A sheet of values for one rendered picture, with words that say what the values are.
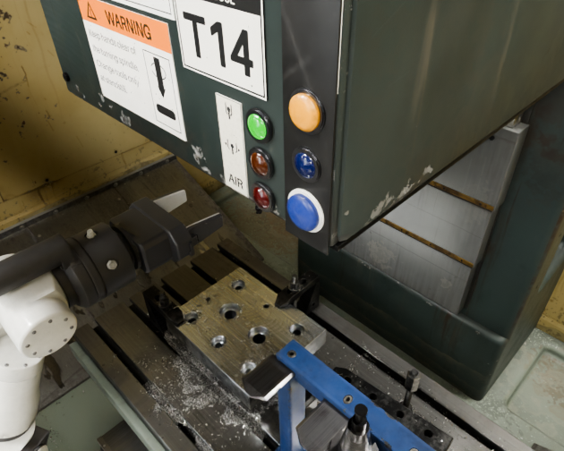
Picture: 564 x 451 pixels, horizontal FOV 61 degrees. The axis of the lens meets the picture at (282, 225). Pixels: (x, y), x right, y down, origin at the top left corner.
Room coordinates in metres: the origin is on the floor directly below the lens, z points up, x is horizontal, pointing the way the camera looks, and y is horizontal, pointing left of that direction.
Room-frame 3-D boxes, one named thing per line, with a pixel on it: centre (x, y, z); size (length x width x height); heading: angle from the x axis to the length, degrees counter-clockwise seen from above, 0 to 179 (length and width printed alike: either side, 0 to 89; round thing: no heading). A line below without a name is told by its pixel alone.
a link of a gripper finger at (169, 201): (0.58, 0.17, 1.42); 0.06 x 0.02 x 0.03; 134
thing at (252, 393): (0.41, 0.03, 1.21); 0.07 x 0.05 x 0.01; 134
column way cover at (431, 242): (0.95, -0.28, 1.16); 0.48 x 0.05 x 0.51; 44
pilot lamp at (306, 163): (0.28, -0.02, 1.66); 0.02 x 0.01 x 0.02; 44
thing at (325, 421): (0.33, -0.05, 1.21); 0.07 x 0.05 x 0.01; 134
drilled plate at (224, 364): (0.70, 0.09, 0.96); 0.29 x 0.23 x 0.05; 44
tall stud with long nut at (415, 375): (0.54, -0.25, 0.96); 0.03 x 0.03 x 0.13
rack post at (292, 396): (0.45, -0.01, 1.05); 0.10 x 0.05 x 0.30; 134
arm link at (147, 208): (0.48, 0.20, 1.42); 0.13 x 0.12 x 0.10; 44
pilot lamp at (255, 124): (0.32, 0.02, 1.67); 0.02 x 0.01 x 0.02; 44
